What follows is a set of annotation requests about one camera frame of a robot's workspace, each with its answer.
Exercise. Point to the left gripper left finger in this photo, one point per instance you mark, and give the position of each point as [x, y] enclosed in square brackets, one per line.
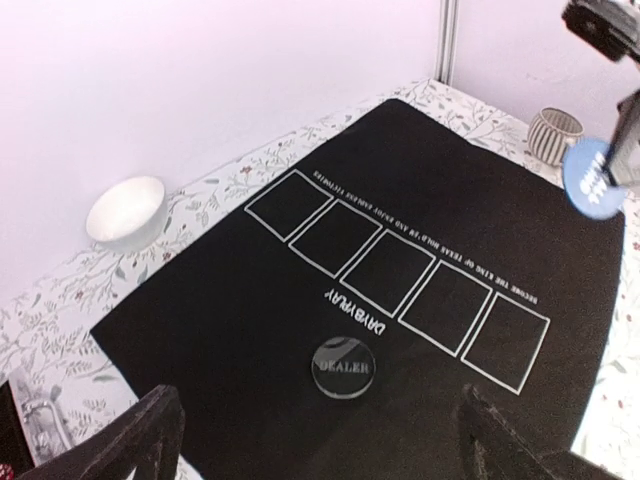
[144, 442]

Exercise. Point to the silver poker chip case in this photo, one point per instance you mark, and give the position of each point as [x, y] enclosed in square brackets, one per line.
[32, 428]

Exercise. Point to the blue small blind button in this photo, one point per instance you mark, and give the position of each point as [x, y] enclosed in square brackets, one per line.
[586, 183]

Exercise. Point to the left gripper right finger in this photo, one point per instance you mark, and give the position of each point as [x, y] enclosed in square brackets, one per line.
[490, 448]

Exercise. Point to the right aluminium frame post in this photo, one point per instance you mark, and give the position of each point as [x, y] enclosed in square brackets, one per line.
[447, 40]

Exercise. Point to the white ceramic bowl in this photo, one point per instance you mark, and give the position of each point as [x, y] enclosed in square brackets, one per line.
[129, 216]

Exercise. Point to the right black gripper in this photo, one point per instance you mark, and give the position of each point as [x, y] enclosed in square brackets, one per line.
[612, 28]

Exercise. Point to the clear dealer button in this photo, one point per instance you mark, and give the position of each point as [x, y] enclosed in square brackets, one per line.
[343, 368]

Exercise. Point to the white ribbed cup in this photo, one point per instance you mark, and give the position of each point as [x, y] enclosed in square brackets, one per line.
[551, 133]

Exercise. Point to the black poker mat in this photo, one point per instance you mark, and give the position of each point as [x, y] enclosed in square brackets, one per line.
[452, 264]

